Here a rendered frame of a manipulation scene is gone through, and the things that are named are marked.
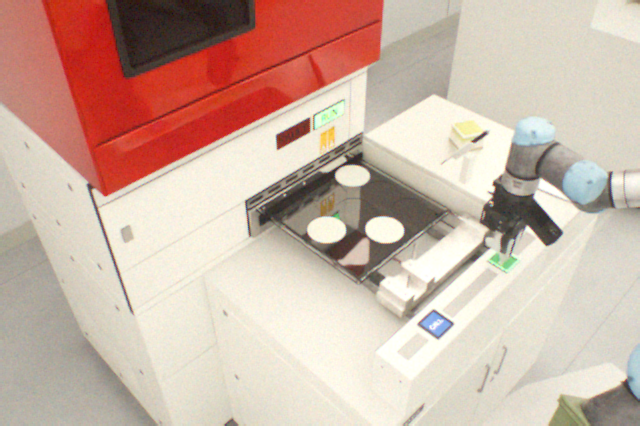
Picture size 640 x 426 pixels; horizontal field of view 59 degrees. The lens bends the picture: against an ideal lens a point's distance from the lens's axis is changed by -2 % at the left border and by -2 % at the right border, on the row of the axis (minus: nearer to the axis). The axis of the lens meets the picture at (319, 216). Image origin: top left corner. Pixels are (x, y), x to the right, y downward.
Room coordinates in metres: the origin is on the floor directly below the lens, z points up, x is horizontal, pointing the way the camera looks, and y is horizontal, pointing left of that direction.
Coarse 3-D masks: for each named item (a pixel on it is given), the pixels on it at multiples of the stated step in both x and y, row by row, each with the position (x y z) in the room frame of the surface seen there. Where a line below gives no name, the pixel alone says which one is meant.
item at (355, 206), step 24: (336, 168) 1.36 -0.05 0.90; (312, 192) 1.25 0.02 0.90; (336, 192) 1.25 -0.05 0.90; (360, 192) 1.25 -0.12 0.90; (384, 192) 1.25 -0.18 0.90; (408, 192) 1.25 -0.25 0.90; (288, 216) 1.15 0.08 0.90; (312, 216) 1.15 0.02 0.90; (336, 216) 1.15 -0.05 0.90; (360, 216) 1.15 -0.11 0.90; (408, 216) 1.15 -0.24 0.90; (432, 216) 1.15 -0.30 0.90; (312, 240) 1.06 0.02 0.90; (360, 240) 1.06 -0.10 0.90; (360, 264) 0.98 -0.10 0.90
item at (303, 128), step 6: (300, 126) 1.26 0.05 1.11; (306, 126) 1.28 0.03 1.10; (288, 132) 1.24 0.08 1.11; (294, 132) 1.25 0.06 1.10; (300, 132) 1.26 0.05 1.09; (306, 132) 1.28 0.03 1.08; (282, 138) 1.22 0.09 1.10; (288, 138) 1.23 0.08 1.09; (294, 138) 1.25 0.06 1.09; (282, 144) 1.22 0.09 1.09
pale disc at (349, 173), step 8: (344, 168) 1.37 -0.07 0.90; (352, 168) 1.37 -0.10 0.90; (360, 168) 1.36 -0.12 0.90; (336, 176) 1.33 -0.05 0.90; (344, 176) 1.33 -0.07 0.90; (352, 176) 1.33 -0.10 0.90; (360, 176) 1.33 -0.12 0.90; (368, 176) 1.33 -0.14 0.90; (344, 184) 1.29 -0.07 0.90; (352, 184) 1.29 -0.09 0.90; (360, 184) 1.29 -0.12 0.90
